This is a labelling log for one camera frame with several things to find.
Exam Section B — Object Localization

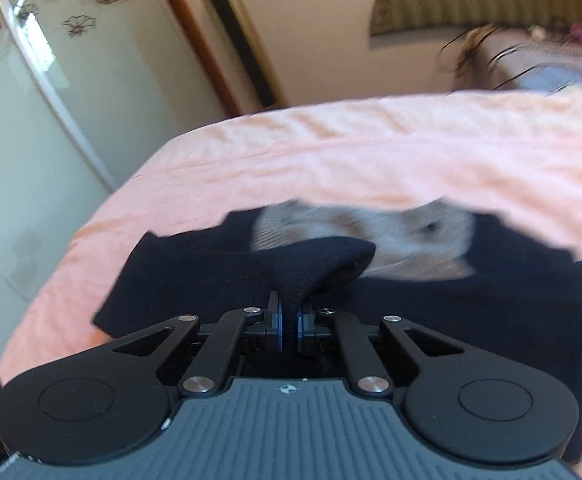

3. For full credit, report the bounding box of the brown wooden wardrobe frame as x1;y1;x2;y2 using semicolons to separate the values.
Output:
146;0;252;117

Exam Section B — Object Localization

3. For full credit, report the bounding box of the grey patterned bedding pile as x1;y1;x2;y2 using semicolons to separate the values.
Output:
436;22;582;96

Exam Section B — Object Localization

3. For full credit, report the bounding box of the gold standing air conditioner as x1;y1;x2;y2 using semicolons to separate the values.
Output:
186;0;292;111

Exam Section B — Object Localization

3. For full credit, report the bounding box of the pink bed sheet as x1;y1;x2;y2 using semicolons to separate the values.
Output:
0;89;582;480

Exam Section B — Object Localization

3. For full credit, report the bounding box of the black and grey small garment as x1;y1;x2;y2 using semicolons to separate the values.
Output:
92;199;582;466

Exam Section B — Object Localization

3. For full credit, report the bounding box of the frosted glass flower-print wardrobe door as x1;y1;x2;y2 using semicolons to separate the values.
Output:
0;0;232;411

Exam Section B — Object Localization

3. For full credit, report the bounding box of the blue cloth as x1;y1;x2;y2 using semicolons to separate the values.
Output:
521;62;582;95

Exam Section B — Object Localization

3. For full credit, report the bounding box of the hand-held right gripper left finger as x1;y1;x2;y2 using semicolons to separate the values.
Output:
112;291;286;401

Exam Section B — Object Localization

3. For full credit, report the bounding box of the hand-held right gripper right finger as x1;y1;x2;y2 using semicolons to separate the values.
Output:
296;305;466;399

